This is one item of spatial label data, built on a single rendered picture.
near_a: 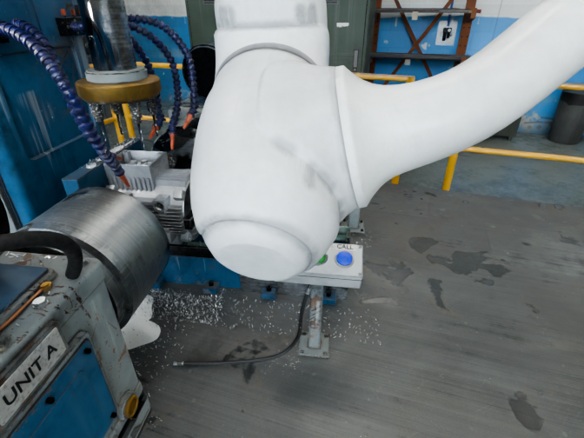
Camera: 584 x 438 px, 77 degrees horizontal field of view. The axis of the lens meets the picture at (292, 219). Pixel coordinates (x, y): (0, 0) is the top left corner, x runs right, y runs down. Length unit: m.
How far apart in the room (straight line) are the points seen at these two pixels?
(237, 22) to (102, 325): 0.48
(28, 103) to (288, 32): 0.80
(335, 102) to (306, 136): 0.03
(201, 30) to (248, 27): 3.99
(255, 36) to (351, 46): 3.47
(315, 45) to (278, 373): 0.67
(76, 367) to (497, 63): 0.56
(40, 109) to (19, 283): 0.58
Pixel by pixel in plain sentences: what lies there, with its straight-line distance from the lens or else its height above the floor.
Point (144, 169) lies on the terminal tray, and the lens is 0.97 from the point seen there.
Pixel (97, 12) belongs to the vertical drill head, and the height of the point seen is 1.47.
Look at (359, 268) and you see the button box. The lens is 0.70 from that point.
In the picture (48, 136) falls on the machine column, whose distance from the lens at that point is 1.08.
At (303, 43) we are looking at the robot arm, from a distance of 0.33.
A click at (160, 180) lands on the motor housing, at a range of 0.98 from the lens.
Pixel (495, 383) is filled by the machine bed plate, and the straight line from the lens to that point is 0.94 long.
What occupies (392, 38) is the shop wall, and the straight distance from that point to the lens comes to 5.66.
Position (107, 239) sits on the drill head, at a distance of 0.71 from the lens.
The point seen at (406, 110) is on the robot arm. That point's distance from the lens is 0.25.
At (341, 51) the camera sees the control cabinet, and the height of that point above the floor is 1.11.
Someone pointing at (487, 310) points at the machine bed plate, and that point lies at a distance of 1.10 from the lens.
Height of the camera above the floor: 1.48
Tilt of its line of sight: 30 degrees down
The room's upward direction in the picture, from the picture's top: straight up
